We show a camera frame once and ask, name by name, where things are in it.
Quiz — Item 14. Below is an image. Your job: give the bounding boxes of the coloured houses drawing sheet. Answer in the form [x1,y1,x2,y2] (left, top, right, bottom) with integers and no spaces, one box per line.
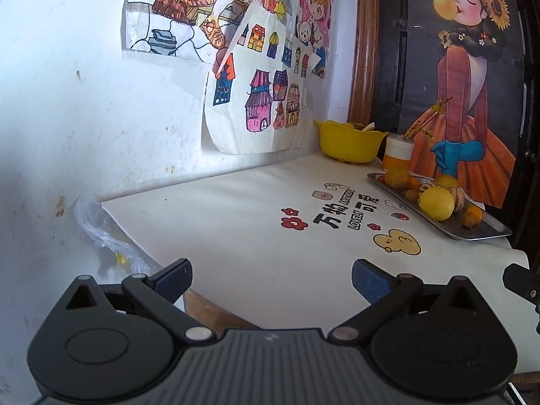
[204,1,319,155]

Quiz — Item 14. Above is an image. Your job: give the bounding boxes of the girl in orange dress poster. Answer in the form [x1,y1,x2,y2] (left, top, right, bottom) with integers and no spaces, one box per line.
[398,0,524,208]

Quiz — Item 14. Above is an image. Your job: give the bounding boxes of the yellow flower sprig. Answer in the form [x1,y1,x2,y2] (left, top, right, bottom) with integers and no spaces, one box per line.
[403,96,453,141]

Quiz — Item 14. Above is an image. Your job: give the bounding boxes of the brown wooden door frame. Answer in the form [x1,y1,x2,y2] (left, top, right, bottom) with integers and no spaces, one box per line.
[348,0,380,125]

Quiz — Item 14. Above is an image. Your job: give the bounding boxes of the yellow plastic bowl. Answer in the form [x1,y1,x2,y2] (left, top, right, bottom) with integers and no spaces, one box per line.
[315,120,388,165]

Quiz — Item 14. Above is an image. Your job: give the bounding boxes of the silver metal tray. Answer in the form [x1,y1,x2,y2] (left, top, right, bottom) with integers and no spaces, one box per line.
[365,171,513,242]

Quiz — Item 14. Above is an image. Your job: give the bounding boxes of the girl with bear drawing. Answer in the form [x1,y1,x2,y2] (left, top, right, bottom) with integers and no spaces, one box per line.
[295,0,333,79]

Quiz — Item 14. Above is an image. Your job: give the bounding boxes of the small brown kiwi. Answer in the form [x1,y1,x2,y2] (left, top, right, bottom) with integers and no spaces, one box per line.
[404,189,418,203]

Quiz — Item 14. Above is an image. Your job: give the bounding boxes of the yellow green mango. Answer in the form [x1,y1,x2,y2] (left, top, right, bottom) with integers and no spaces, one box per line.
[434,174,459,189]

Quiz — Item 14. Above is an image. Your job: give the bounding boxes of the brown round pear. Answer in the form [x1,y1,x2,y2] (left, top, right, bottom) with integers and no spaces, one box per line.
[384,165,411,193]

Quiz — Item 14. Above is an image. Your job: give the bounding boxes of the clear plastic bag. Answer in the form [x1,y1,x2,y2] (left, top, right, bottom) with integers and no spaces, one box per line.
[73,196,151,274]

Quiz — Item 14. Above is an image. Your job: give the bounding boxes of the cartoon figures drawing sheet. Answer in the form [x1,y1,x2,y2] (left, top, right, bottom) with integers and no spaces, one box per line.
[122,0,252,65]

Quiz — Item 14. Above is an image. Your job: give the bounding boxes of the white printed tablecloth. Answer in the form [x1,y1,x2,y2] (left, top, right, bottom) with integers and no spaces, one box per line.
[103,155,539,372]

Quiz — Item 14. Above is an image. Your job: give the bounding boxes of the small orange tangerine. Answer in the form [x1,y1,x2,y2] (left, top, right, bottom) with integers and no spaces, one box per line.
[409,177,420,190]
[462,205,483,228]

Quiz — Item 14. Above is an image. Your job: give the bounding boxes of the white orange cup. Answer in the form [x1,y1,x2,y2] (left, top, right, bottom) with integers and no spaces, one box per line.
[383,134,414,170]

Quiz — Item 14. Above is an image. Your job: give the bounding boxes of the dark striped pepino melon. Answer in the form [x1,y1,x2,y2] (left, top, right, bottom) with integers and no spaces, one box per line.
[418,181,438,196]

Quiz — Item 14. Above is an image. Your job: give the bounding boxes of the large yellow lemon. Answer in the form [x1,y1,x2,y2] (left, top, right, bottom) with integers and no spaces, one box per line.
[418,187,454,221]

